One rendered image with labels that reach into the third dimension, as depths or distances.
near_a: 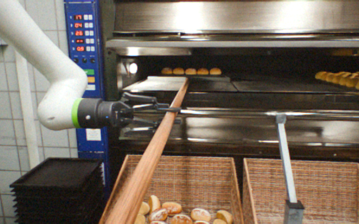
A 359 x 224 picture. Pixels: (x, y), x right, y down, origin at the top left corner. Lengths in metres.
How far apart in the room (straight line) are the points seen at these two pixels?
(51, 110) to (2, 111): 0.89
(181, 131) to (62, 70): 0.69
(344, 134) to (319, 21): 0.55
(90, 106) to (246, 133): 0.82
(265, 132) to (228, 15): 0.59
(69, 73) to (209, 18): 0.69
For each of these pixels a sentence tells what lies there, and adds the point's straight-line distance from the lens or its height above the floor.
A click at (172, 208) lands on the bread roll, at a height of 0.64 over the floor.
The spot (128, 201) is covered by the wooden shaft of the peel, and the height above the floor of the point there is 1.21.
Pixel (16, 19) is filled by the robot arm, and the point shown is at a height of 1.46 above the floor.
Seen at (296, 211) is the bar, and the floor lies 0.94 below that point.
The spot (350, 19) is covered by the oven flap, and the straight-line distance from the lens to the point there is 1.43.
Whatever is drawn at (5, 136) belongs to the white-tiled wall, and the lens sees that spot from 1.74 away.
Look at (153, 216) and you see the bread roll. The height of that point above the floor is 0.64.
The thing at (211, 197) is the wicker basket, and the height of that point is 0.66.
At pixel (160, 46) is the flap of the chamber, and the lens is 1.15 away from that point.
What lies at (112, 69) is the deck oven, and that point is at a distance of 1.36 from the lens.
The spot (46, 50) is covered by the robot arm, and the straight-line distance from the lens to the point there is 0.85.
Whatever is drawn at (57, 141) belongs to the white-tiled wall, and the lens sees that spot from 1.58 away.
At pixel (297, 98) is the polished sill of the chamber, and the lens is 1.38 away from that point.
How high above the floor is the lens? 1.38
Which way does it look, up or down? 13 degrees down
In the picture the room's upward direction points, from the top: straight up
